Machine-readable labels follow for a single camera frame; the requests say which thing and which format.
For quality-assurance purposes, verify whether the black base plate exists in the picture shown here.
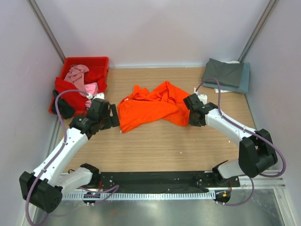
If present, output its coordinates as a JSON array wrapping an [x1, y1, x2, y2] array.
[[100, 171, 240, 194]]

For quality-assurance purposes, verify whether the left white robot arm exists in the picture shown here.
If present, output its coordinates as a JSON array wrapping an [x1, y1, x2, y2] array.
[[19, 98, 120, 213]]

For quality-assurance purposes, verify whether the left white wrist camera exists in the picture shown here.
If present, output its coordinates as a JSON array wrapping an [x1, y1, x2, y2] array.
[[87, 93, 104, 100]]

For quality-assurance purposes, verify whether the grey slotted cable duct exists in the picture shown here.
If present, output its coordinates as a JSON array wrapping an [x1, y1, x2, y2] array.
[[62, 190, 215, 201]]

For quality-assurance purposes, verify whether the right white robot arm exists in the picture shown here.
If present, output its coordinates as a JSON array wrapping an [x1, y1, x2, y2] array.
[[183, 94, 278, 186]]

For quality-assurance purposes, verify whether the orange t shirt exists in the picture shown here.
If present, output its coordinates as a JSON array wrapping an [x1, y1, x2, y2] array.
[[117, 81, 189, 133]]

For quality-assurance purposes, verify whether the folded blue t shirt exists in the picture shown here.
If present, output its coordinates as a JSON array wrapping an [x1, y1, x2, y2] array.
[[202, 63, 250, 94]]

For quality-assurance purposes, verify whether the red plastic bin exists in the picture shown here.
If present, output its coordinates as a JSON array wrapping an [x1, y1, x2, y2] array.
[[55, 56, 109, 116]]

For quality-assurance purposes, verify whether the light pink t shirt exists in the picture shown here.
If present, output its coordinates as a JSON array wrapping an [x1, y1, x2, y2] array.
[[84, 82, 98, 108]]

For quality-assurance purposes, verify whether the folded grey t shirt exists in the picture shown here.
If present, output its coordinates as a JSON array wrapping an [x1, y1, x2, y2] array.
[[202, 58, 244, 88]]

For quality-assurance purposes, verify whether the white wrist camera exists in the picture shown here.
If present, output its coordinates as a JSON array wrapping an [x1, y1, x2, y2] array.
[[87, 93, 104, 100], [194, 88, 208, 104]]

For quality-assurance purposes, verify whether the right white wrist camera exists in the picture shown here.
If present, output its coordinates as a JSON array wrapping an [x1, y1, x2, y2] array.
[[194, 88, 208, 104]]

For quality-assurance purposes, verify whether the red t shirt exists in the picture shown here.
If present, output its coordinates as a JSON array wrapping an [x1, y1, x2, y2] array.
[[55, 70, 108, 111]]

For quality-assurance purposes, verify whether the black t shirt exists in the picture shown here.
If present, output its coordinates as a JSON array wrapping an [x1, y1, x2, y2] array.
[[50, 89, 75, 119]]

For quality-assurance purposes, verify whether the aluminium frame rail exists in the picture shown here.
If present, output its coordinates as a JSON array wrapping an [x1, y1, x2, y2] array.
[[56, 175, 286, 192]]

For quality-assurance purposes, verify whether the dusty pink t shirt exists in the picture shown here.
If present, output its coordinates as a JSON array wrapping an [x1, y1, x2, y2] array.
[[64, 65, 89, 91]]

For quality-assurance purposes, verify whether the folded white t shirt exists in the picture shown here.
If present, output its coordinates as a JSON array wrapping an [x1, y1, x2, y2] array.
[[214, 61, 239, 93]]

